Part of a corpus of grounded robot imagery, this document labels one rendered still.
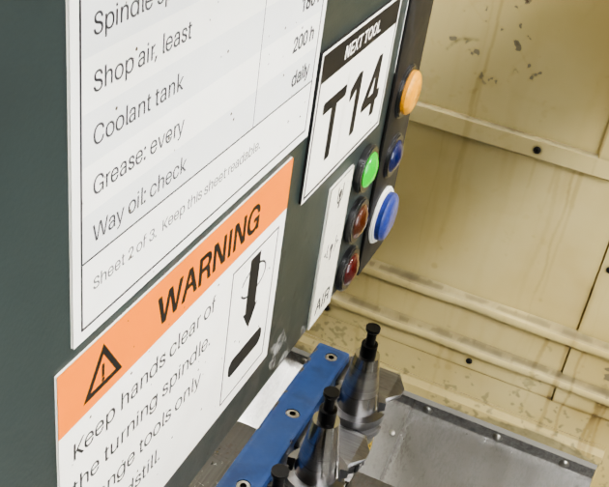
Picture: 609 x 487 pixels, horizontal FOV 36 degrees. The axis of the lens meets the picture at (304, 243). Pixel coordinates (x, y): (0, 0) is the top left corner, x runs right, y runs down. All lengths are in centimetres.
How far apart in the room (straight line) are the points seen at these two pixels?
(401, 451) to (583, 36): 71
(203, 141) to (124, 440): 10
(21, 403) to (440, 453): 132
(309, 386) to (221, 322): 65
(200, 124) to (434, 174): 107
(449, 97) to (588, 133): 19
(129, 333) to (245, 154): 8
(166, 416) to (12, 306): 13
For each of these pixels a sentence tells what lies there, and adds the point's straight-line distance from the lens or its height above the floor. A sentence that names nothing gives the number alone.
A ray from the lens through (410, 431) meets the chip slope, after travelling 156.
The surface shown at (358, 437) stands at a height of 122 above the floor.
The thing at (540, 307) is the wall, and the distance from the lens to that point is 141.
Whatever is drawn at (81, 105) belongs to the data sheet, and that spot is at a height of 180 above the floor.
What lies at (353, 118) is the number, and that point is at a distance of 44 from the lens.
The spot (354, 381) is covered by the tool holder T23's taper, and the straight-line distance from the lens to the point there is 96.
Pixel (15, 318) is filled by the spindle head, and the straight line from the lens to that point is 24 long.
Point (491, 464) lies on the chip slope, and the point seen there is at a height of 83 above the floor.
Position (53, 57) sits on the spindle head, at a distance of 21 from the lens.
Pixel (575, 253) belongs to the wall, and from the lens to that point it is 135.
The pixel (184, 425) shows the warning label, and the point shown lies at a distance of 37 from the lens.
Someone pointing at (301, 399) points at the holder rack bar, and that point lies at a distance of 99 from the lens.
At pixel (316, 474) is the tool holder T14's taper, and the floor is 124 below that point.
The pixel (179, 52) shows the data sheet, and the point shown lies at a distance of 26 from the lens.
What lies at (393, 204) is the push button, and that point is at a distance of 55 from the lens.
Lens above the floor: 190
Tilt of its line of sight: 33 degrees down
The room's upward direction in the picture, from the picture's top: 9 degrees clockwise
